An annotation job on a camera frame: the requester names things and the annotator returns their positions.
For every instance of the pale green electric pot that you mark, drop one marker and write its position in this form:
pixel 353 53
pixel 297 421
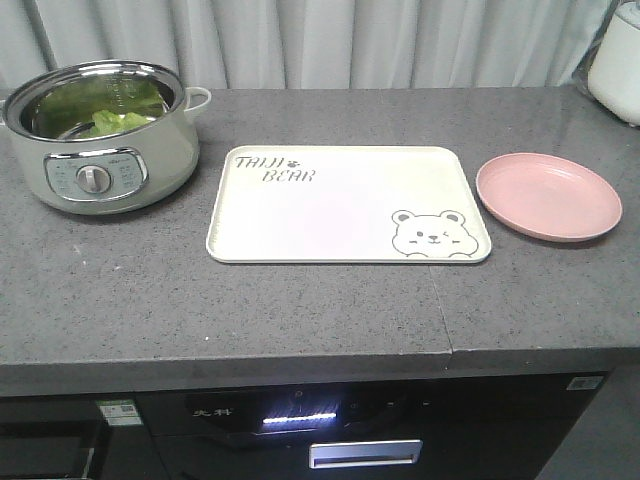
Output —
pixel 105 175

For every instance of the green lettuce leaf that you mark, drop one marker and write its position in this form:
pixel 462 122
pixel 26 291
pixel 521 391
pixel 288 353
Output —
pixel 116 105

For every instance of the white pleated curtain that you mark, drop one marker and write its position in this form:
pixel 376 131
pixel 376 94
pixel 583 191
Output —
pixel 310 44

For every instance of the cream bear serving tray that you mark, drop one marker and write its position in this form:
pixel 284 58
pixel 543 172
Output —
pixel 345 204

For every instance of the black built-in oven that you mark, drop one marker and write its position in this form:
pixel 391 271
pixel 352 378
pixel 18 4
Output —
pixel 76 437

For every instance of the grey cabinet door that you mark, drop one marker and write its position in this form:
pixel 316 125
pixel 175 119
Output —
pixel 604 442

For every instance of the black drawer sterilizer cabinet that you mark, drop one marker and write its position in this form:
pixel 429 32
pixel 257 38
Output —
pixel 492 427

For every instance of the pink round plate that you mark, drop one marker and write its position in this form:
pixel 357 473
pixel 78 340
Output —
pixel 548 198

